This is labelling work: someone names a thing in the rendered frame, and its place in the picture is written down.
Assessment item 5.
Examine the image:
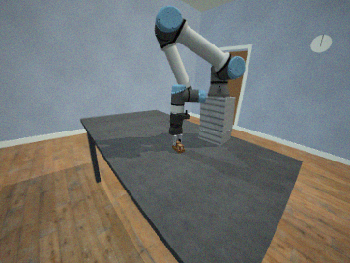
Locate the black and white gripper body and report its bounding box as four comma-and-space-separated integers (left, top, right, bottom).
169, 105, 190, 135

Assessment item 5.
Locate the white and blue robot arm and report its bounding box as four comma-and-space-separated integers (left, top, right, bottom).
155, 6, 246, 106

